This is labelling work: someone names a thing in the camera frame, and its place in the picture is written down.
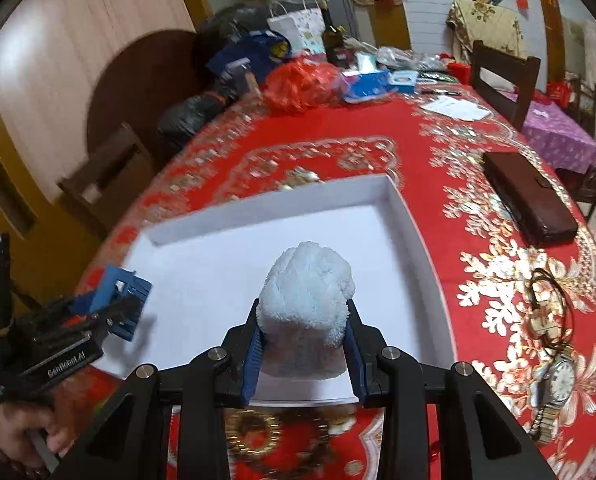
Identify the red floral tablecloth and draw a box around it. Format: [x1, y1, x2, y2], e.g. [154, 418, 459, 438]
[25, 92, 596, 480]

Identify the white fluffy scrunchie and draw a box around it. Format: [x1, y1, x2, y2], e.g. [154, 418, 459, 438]
[255, 242, 356, 378]

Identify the dark wine bottle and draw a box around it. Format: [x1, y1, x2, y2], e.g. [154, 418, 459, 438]
[322, 2, 346, 66]

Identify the brown leather wallet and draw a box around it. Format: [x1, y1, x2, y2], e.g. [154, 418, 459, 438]
[482, 151, 578, 248]

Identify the black plastic bag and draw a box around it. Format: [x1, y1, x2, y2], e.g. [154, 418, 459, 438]
[198, 2, 279, 61]
[155, 90, 239, 161]

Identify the white gift bag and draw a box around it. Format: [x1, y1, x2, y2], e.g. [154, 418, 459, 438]
[267, 0, 326, 56]

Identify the red plastic bag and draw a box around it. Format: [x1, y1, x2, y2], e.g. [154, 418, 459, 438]
[263, 57, 346, 113]

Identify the silver wristwatch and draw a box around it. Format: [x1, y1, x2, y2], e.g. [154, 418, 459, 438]
[530, 355, 578, 446]

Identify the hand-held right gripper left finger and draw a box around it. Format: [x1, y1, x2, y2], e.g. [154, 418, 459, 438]
[53, 297, 266, 480]

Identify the white box tray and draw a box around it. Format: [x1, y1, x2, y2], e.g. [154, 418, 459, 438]
[93, 172, 458, 408]

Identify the dark wooden chair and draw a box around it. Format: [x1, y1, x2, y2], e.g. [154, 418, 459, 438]
[470, 40, 541, 128]

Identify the blue hair claw clip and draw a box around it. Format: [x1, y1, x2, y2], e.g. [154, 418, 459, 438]
[75, 264, 153, 343]

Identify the person's left hand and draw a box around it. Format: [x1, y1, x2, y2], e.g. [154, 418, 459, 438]
[0, 382, 79, 468]

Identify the white paper sheet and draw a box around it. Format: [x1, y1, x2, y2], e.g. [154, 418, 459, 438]
[420, 95, 493, 122]

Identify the blue bag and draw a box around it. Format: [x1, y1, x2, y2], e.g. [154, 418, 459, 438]
[207, 30, 291, 86]

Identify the purple cloth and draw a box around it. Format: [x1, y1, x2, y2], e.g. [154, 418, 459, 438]
[498, 90, 596, 171]

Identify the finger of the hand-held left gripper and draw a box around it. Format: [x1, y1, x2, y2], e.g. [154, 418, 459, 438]
[43, 294, 142, 343]

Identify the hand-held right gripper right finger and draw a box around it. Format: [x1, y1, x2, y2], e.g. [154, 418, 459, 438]
[345, 300, 558, 480]

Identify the blue tissue packet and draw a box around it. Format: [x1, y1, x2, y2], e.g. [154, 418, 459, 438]
[342, 70, 399, 103]

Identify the gold beaded bracelet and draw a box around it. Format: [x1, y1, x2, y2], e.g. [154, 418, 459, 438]
[225, 407, 283, 456]

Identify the floral beige cloth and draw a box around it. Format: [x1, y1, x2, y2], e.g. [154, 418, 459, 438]
[447, 0, 526, 61]

